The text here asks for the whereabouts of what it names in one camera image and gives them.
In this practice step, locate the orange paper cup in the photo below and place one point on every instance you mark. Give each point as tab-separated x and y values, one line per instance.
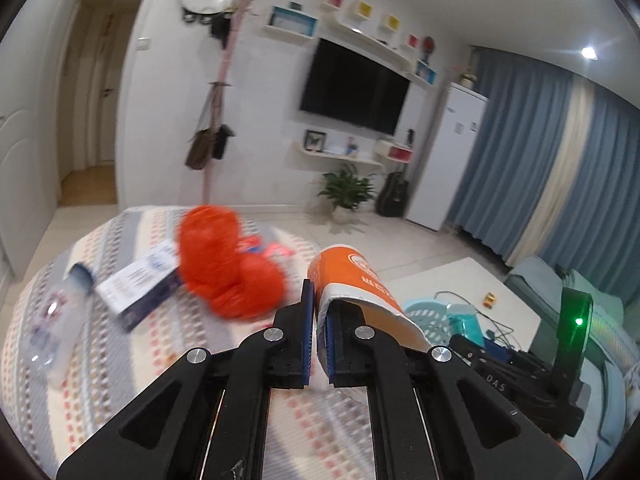
350	272

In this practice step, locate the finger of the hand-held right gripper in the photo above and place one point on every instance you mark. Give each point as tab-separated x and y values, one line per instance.
497	347
465	346

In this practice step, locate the light blue plastic basket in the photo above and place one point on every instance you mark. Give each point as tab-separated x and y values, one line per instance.
425	312

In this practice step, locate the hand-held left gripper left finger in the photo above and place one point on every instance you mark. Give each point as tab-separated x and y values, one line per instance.
309	340

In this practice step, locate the blue cube wall shelf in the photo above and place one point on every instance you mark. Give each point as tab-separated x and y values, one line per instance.
425	71

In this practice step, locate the blue framed box shelf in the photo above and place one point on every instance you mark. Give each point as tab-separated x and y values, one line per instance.
292	22

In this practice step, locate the black wall television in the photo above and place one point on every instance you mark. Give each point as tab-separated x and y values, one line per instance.
355	87

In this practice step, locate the ceiling spotlight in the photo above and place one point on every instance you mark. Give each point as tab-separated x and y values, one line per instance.
588	52

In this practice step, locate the white wavy wall shelf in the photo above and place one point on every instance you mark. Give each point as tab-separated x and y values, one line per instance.
370	42

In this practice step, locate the white curved low shelf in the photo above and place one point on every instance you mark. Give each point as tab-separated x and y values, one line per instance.
340	156

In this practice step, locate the white light switch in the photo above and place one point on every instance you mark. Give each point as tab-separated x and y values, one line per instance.
144	44

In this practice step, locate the flower pot on refrigerator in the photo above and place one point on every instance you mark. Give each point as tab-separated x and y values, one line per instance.
468	76

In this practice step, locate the white coffee table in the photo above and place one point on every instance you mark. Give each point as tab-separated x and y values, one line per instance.
450	275

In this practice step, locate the teal plastic packet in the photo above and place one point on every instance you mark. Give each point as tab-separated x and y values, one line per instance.
462	322

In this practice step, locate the small red cube shelf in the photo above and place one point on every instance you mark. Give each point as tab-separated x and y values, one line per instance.
413	41

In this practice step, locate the green potted plant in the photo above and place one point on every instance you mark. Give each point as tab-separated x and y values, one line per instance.
347	190

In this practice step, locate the teal sofa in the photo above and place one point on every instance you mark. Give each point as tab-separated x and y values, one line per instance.
610	340

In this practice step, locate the blue and cream curtain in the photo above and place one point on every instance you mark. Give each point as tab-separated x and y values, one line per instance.
525	160

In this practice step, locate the red table tennis paddle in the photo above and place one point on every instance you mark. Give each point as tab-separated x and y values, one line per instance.
429	44

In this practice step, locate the orange mesh bag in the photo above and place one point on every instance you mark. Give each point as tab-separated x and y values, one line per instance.
215	260

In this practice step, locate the blue and red wrapper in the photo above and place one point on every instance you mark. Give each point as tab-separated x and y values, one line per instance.
262	246

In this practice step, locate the black picture frame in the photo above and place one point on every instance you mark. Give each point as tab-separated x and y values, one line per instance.
315	141

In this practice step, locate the yellow cube wall shelf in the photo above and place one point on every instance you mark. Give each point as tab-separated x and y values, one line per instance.
391	21
363	9

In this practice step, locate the pink coat rack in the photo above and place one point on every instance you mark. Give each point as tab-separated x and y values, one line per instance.
222	70

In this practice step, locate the small colourful figurine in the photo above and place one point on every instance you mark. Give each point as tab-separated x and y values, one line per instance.
351	146

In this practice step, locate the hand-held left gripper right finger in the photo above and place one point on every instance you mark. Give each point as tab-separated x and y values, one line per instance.
328	345

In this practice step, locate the white refrigerator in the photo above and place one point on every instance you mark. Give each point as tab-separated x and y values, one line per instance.
450	160

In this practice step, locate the blue and white carton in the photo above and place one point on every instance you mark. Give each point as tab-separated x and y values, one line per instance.
135	290

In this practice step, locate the red cube wall shelf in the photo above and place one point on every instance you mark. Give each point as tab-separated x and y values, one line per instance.
335	0

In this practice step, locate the black guitar case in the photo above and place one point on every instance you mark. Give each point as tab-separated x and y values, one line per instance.
392	197

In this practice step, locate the black hanging bag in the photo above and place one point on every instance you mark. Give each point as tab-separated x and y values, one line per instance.
222	141

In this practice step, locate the clear plastic bottle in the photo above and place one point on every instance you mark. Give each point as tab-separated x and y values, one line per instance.
55	320

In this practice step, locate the white panel door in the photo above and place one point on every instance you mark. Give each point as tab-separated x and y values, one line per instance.
25	185

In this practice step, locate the brown hanging bag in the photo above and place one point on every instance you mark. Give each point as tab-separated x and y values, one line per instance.
200	147

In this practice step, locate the yellow toy car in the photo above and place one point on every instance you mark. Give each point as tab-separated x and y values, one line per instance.
489	300

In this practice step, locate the white hallway door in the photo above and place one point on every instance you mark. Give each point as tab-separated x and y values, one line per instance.
109	90

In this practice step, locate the red and white box shelf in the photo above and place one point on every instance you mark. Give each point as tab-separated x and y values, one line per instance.
395	152

